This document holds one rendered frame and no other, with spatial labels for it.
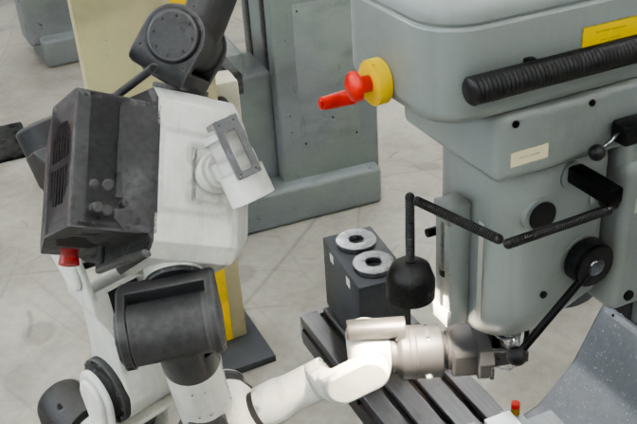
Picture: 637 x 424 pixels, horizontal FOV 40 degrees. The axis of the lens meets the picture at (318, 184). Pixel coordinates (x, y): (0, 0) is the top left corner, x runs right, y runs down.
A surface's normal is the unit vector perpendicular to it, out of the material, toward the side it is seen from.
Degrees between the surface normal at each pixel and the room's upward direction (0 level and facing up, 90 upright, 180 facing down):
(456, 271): 90
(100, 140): 58
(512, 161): 90
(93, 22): 90
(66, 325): 0
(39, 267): 0
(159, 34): 63
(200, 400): 108
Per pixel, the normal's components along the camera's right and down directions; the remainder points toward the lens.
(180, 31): -0.13, 0.03
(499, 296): -0.42, 0.46
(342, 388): 0.04, 0.45
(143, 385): 0.69, 0.16
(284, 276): -0.06, -0.87
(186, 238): 0.57, -0.20
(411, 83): -0.85, 0.30
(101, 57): 0.43, 0.41
